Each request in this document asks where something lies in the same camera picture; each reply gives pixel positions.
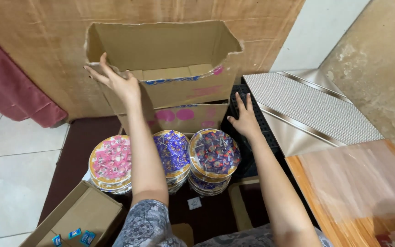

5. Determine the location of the black plastic crate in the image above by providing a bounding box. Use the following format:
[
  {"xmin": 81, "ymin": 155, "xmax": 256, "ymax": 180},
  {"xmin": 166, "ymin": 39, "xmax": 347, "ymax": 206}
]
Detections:
[{"xmin": 221, "ymin": 84, "xmax": 289, "ymax": 179}]

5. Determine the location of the red curtain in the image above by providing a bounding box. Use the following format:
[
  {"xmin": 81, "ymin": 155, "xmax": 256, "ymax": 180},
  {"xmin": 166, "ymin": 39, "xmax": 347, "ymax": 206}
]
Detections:
[{"xmin": 0, "ymin": 23, "xmax": 68, "ymax": 128}]

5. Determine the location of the brown plywood board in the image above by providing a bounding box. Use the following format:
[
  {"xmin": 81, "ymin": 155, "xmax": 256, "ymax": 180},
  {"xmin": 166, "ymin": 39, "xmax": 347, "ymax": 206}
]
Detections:
[{"xmin": 0, "ymin": 0, "xmax": 306, "ymax": 121}]

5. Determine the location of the stack of blue red candy discs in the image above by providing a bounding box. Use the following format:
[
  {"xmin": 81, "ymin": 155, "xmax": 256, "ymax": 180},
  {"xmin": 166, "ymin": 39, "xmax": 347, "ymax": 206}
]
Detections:
[{"xmin": 188, "ymin": 128, "xmax": 242, "ymax": 197}]

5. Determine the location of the torn cardboard box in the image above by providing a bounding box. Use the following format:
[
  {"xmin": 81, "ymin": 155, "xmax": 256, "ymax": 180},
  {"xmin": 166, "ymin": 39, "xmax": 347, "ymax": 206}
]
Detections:
[{"xmin": 84, "ymin": 20, "xmax": 243, "ymax": 115}]

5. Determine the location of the stack of pink candy discs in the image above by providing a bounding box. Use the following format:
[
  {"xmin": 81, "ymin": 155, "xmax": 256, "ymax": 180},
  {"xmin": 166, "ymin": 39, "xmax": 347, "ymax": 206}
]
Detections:
[{"xmin": 88, "ymin": 135, "xmax": 133, "ymax": 195}]

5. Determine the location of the pink dotted cardboard box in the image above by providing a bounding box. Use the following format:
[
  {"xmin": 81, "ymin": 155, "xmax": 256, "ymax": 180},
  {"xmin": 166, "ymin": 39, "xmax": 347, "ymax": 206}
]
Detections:
[{"xmin": 117, "ymin": 100, "xmax": 230, "ymax": 136}]

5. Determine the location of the small brown cardboard box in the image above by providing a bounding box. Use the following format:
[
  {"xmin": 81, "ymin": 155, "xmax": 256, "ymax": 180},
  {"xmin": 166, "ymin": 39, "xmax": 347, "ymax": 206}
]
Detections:
[{"xmin": 19, "ymin": 180, "xmax": 125, "ymax": 247}]

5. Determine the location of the wooden table with plastic cover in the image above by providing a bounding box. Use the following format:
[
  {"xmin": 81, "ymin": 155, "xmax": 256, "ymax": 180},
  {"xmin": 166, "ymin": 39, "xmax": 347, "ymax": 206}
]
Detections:
[{"xmin": 285, "ymin": 139, "xmax": 395, "ymax": 247}]

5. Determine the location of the person's right hand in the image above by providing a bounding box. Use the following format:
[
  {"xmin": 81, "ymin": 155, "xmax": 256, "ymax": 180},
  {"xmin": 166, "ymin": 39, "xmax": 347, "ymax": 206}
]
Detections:
[{"xmin": 227, "ymin": 92, "xmax": 263, "ymax": 139}]

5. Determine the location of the dark maroon floor mat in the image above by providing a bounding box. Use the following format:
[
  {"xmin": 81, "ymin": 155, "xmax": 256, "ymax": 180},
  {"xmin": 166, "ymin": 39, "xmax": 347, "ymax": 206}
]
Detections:
[{"xmin": 38, "ymin": 116, "xmax": 321, "ymax": 247}]

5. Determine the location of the stainless steel perforated counter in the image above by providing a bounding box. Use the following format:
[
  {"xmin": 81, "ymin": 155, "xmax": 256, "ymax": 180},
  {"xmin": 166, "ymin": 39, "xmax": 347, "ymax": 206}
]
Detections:
[{"xmin": 243, "ymin": 70, "xmax": 385, "ymax": 157}]

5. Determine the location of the person's left hand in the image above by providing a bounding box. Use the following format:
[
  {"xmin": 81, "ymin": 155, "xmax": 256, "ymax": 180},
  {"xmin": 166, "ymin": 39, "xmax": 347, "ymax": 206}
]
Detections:
[{"xmin": 83, "ymin": 52, "xmax": 142, "ymax": 104}]

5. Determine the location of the grey patterned dress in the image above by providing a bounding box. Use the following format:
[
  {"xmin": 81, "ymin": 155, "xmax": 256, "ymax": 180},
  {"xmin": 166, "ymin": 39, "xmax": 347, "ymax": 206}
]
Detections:
[{"xmin": 112, "ymin": 199, "xmax": 333, "ymax": 247}]

